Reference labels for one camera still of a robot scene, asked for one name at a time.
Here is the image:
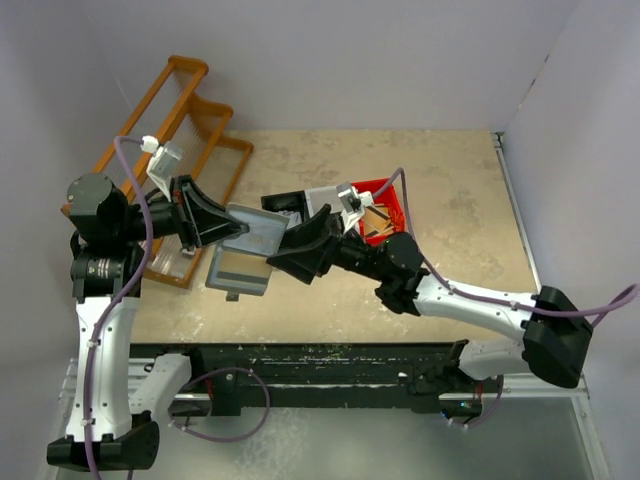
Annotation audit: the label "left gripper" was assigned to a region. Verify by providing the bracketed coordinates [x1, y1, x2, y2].
[117, 172, 248, 248]

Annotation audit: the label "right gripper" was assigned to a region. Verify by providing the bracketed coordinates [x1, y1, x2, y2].
[267, 204, 389, 285]

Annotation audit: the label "grey card holder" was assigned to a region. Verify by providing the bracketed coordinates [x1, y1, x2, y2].
[205, 203, 289, 301]

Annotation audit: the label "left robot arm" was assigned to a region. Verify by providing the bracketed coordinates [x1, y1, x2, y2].
[47, 173, 249, 476]

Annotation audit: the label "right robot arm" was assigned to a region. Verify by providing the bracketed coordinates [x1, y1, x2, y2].
[267, 207, 593, 391]

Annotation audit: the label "gold card in holder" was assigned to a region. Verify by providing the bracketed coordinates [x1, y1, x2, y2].
[215, 250, 273, 292]

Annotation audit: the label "gold cards in red bin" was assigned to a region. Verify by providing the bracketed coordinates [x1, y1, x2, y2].
[361, 204, 394, 239]

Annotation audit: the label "black plastic bin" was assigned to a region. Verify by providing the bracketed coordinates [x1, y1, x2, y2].
[261, 190, 309, 221]

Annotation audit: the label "white plastic bin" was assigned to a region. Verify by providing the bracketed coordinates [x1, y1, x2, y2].
[304, 186, 343, 217]

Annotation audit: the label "red plastic bin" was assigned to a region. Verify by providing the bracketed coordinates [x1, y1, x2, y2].
[351, 185, 406, 246]

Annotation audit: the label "orange wooden rack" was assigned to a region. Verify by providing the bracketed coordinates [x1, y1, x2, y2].
[63, 55, 253, 300]

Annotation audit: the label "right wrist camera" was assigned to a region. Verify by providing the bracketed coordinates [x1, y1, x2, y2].
[336, 183, 374, 233]

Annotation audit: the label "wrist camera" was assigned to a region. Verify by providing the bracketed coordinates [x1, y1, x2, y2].
[141, 135, 184, 199]
[336, 183, 374, 233]

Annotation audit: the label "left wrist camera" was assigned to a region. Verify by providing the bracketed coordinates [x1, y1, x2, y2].
[141, 135, 184, 199]

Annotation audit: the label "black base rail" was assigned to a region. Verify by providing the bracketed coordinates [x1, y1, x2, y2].
[130, 341, 502, 418]

